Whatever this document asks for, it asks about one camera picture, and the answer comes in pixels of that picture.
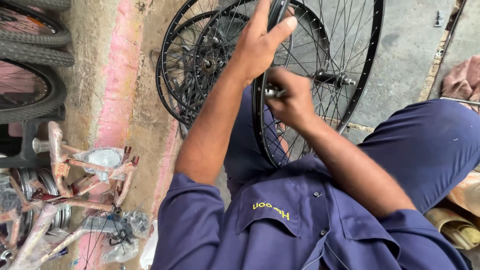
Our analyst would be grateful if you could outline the person's right hand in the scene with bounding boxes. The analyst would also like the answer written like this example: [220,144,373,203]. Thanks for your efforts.
[264,67,319,130]

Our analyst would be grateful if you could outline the person's left hand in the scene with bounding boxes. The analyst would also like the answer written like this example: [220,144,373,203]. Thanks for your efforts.
[232,0,299,88]

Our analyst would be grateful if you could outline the small silver spoke tool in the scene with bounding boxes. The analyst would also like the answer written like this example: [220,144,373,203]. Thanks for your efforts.
[265,85,286,99]

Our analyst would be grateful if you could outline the black spoked bicycle wheel rim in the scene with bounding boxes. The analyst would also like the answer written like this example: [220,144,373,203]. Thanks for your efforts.
[251,0,386,169]

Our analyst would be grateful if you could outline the person's blue shirt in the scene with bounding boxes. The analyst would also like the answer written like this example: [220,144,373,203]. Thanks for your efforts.
[151,153,469,270]

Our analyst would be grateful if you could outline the person's blue trousers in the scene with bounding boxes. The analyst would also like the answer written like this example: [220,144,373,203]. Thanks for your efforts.
[215,85,480,214]

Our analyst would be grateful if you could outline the thin metal rod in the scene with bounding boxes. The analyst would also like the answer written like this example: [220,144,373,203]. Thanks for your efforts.
[440,97,480,106]

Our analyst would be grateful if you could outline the pink cloth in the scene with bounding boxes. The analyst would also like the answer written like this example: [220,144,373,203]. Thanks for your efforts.
[441,55,480,113]

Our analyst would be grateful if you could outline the clear plastic bag of parts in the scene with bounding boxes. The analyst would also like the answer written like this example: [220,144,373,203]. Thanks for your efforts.
[100,209,151,264]

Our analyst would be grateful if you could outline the white cloth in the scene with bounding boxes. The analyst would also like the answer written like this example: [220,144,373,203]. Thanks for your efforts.
[139,219,159,270]

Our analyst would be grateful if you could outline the bicycle wheel with knobby tyre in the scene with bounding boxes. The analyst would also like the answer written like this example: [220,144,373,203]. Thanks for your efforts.
[0,58,68,125]
[0,0,73,48]

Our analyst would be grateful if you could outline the rolled brown paper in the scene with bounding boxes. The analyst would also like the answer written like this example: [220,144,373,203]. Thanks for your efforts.
[425,172,480,251]

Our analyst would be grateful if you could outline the black knobby bicycle tyre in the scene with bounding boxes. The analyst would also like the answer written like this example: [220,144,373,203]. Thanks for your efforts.
[0,39,76,69]

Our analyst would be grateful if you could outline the stack of chrome rims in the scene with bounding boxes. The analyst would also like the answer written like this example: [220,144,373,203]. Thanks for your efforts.
[17,168,72,230]

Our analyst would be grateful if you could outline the black metal stand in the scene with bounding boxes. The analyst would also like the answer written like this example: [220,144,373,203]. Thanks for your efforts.
[0,105,67,169]

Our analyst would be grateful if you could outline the paper-wrapped bicycle frame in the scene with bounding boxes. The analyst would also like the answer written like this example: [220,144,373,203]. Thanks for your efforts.
[0,176,126,270]
[32,121,140,211]

